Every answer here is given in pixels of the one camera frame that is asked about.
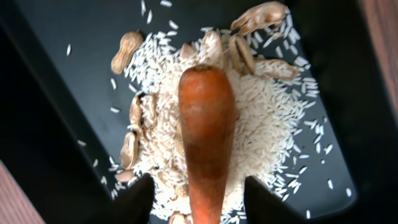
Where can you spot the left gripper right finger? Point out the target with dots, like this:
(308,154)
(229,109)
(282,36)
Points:
(264,208)

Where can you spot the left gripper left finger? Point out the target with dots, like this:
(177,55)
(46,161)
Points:
(134,206)

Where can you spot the orange carrot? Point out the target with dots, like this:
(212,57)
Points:
(207,118)

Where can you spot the rice and peanut pile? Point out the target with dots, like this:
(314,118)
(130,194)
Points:
(282,136)

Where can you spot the black plastic tray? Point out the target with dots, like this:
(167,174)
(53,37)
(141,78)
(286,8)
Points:
(55,73)

